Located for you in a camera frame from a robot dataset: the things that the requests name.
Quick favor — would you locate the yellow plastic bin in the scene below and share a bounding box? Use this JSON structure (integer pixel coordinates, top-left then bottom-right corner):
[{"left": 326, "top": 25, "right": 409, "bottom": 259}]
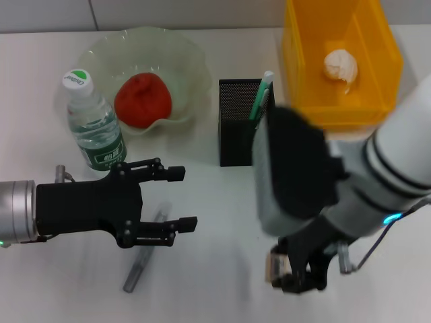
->
[{"left": 281, "top": 0, "right": 404, "bottom": 132}]

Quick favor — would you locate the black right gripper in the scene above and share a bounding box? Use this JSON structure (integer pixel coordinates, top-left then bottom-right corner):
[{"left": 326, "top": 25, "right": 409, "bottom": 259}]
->
[{"left": 271, "top": 217, "right": 341, "bottom": 294}]

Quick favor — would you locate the mint green pen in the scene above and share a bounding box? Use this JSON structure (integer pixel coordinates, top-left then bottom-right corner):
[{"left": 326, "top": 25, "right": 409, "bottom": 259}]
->
[{"left": 248, "top": 70, "right": 275, "bottom": 131}]

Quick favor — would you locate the beige eraser with barcode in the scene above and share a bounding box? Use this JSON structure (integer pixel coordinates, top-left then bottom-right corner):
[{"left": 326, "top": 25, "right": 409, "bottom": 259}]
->
[{"left": 264, "top": 254, "right": 292, "bottom": 283}]

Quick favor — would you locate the orange fruit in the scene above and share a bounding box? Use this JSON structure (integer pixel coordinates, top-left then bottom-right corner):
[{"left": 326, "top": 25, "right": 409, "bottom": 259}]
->
[{"left": 113, "top": 73, "right": 172, "bottom": 128}]

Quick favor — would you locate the clear green-label water bottle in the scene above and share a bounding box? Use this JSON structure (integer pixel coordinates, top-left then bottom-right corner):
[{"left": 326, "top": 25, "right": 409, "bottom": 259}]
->
[{"left": 61, "top": 68, "right": 129, "bottom": 173}]

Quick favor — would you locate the silver grey pen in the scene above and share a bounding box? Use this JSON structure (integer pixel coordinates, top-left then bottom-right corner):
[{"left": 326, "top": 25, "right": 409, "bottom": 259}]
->
[{"left": 121, "top": 201, "right": 172, "bottom": 293}]

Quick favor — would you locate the pale green glass fruit plate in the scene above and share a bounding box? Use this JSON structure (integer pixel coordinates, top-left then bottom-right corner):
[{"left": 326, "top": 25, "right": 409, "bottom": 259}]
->
[{"left": 79, "top": 27, "right": 211, "bottom": 135}]

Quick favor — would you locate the black mesh pen holder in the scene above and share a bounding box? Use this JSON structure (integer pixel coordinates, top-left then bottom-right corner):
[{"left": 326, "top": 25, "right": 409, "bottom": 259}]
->
[{"left": 218, "top": 78, "right": 277, "bottom": 168}]

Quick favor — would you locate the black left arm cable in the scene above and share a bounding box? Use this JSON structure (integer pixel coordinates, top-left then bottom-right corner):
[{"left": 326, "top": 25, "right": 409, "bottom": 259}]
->
[{"left": 18, "top": 234, "right": 55, "bottom": 244}]

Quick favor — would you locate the white paper ball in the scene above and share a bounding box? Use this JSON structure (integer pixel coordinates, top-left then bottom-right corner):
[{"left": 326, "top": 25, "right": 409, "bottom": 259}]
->
[{"left": 323, "top": 48, "right": 359, "bottom": 94}]

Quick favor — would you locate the dark right arm cable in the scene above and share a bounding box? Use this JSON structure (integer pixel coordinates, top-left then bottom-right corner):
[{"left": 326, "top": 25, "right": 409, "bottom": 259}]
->
[{"left": 338, "top": 198, "right": 431, "bottom": 275}]

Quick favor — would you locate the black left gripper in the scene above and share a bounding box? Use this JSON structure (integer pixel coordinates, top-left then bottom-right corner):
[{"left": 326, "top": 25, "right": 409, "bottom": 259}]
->
[{"left": 35, "top": 157, "right": 199, "bottom": 250}]

